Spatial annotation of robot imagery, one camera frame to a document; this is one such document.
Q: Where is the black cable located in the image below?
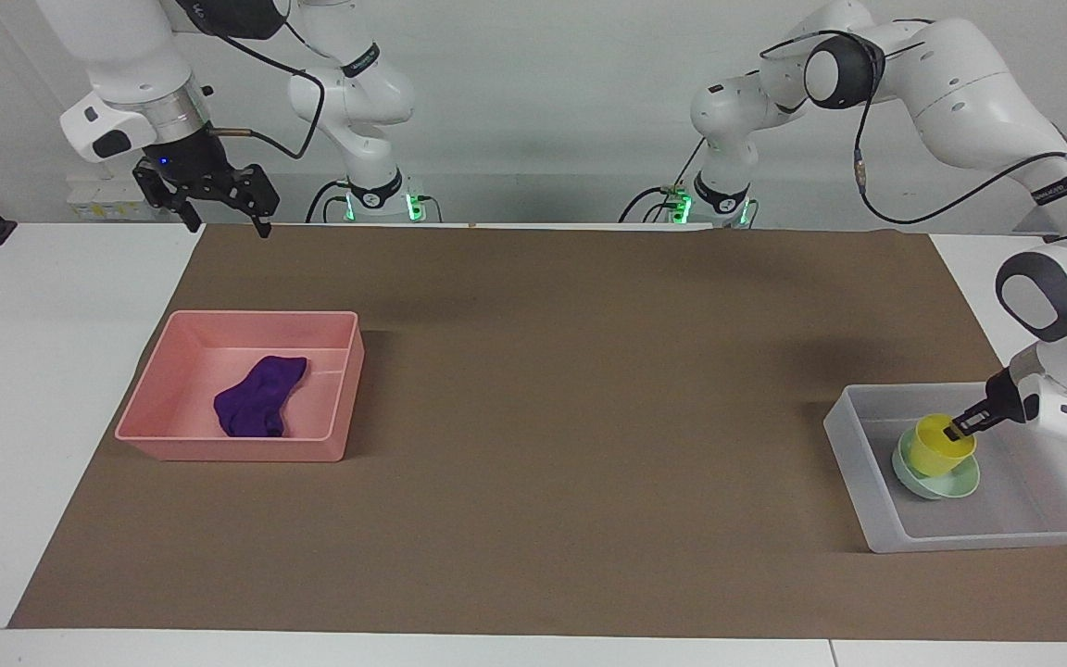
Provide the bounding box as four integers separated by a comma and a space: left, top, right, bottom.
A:
759, 17, 1067, 227
619, 137, 710, 225
177, 0, 327, 160
305, 180, 350, 224

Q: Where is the pink plastic box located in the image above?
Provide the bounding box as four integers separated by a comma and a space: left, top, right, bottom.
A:
115, 310, 366, 462

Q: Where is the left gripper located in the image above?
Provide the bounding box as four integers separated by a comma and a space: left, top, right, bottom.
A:
985, 368, 1028, 426

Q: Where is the light green bowl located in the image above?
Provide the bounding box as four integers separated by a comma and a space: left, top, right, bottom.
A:
892, 422, 982, 502

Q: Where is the purple crumpled cloth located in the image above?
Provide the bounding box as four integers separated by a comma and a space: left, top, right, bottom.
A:
213, 355, 310, 439

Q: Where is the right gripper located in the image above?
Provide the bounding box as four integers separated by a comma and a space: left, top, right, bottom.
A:
132, 128, 280, 240

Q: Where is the yellow plastic cup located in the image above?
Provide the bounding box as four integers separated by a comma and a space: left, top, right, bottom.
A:
910, 413, 977, 476

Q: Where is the clear plastic box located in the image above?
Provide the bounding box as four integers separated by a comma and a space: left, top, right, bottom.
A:
822, 382, 1067, 555

